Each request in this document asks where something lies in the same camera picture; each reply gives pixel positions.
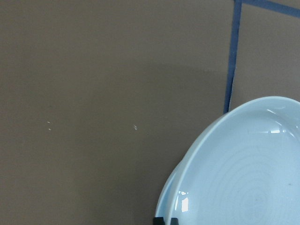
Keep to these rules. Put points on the light blue ceramic plate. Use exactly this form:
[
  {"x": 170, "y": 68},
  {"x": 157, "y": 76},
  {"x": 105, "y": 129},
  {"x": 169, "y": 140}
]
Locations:
[
  {"x": 166, "y": 194},
  {"x": 246, "y": 187}
]

